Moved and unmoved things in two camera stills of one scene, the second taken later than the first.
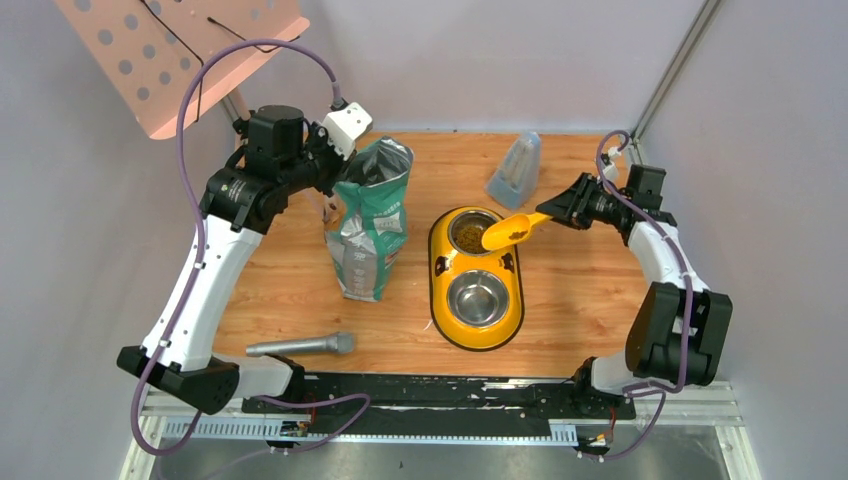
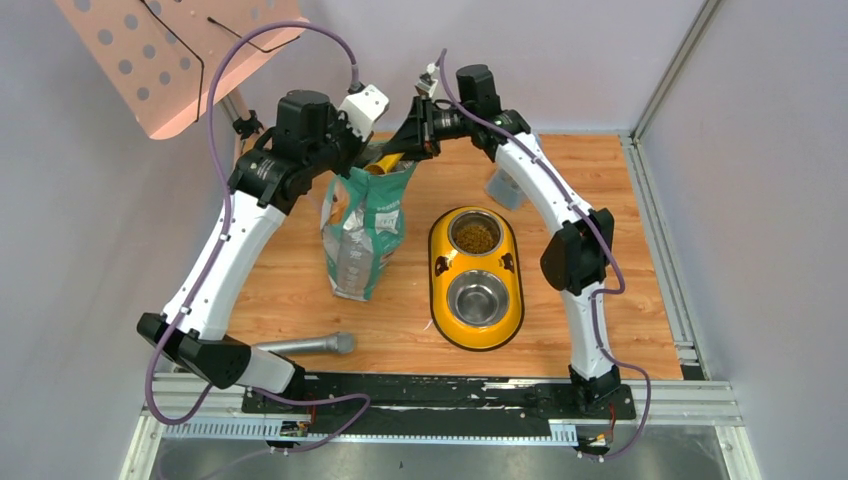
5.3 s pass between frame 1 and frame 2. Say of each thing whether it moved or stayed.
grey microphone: stayed
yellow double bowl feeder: stayed
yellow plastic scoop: moved
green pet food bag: stayed
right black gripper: moved
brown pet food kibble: stayed
